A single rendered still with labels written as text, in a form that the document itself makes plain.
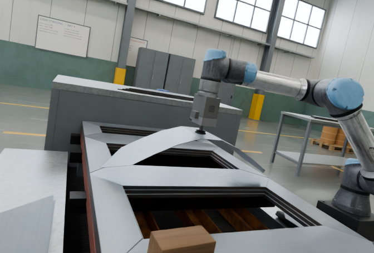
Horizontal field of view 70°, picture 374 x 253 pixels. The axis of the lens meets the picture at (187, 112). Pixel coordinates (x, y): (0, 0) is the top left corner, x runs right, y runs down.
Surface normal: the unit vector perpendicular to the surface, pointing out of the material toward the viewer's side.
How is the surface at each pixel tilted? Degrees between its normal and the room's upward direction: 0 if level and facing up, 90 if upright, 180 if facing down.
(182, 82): 90
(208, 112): 90
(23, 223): 0
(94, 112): 90
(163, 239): 0
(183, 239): 0
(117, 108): 90
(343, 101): 80
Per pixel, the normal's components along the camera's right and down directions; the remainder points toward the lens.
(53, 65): 0.38, 0.18
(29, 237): 0.18, -0.98
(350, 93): 0.05, -0.04
